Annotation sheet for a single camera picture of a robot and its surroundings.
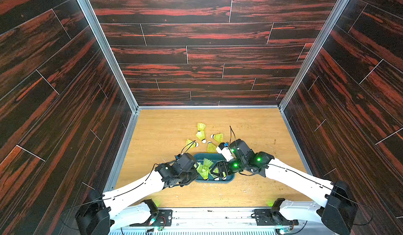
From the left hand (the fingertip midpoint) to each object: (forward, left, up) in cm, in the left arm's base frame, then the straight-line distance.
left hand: (200, 176), depth 79 cm
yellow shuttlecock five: (+35, +1, -5) cm, 36 cm away
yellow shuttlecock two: (+9, -4, -5) cm, 11 cm away
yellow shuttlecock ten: (+27, -11, -4) cm, 29 cm away
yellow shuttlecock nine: (+28, 0, -5) cm, 28 cm away
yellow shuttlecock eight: (+5, -1, -5) cm, 7 cm away
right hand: (+3, -8, +4) cm, 10 cm away
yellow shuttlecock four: (-2, -7, +12) cm, 14 cm away
